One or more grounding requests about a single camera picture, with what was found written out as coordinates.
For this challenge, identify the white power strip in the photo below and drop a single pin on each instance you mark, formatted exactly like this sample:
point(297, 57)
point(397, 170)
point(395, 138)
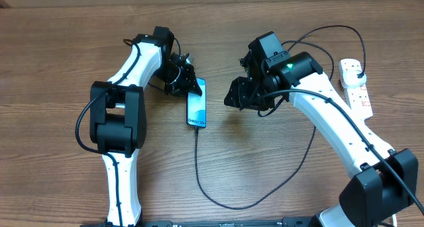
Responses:
point(356, 98)

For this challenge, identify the white charger plug adapter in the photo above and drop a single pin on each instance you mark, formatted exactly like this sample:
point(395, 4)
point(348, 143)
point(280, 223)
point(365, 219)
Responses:
point(352, 78)

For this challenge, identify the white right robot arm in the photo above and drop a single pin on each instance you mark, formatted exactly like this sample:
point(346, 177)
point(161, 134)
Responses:
point(382, 182)

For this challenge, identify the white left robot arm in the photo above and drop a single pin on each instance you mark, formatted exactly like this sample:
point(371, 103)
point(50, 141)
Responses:
point(113, 123)

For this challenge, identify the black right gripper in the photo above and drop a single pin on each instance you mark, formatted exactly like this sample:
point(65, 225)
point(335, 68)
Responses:
point(240, 94)

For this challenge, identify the Samsung Galaxy smartphone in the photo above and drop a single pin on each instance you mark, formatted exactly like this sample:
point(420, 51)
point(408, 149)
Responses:
point(196, 114)

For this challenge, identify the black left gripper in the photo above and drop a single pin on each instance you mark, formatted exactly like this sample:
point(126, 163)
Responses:
point(186, 83)

